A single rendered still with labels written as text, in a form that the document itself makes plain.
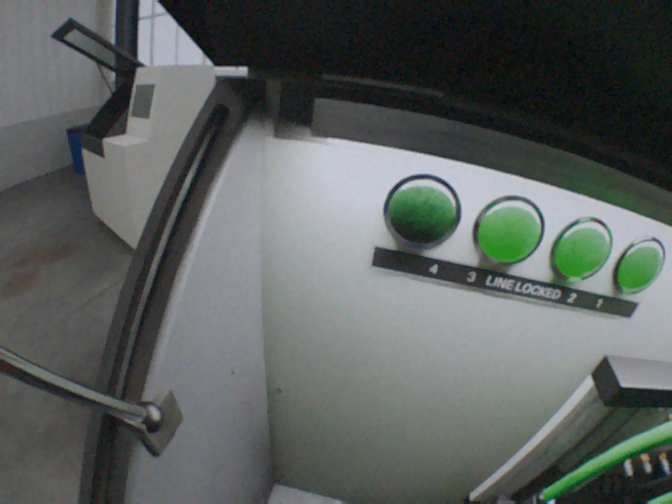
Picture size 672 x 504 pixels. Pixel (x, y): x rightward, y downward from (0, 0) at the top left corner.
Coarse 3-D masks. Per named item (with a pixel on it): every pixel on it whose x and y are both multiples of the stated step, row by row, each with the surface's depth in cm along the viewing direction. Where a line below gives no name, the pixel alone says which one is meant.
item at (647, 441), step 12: (648, 432) 13; (660, 432) 12; (624, 444) 15; (636, 444) 14; (648, 444) 13; (660, 444) 12; (600, 456) 17; (612, 456) 16; (624, 456) 15; (588, 468) 18; (600, 468) 16; (564, 480) 20; (576, 480) 18; (540, 492) 22; (552, 492) 21; (564, 492) 20
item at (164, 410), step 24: (0, 360) 5; (24, 360) 6; (48, 384) 7; (72, 384) 8; (96, 408) 9; (120, 408) 10; (144, 408) 12; (168, 408) 13; (144, 432) 12; (168, 432) 14
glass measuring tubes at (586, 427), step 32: (608, 384) 20; (640, 384) 18; (576, 416) 25; (608, 416) 23; (640, 416) 21; (544, 448) 28; (576, 448) 25; (608, 448) 24; (512, 480) 31; (544, 480) 29
